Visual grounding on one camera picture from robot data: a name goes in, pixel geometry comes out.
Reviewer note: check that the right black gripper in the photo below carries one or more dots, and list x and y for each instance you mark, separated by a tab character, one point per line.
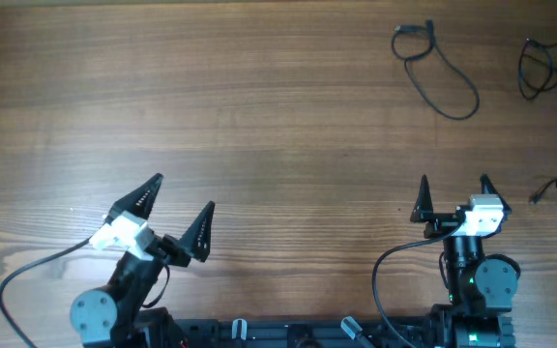
446	220

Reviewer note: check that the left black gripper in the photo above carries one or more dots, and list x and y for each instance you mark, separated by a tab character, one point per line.
194	241

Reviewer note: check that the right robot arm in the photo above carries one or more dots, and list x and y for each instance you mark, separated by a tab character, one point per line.
480	286

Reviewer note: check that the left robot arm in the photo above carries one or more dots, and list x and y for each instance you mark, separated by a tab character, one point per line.
118	314

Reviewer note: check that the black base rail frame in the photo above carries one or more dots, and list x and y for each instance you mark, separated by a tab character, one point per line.
399	332

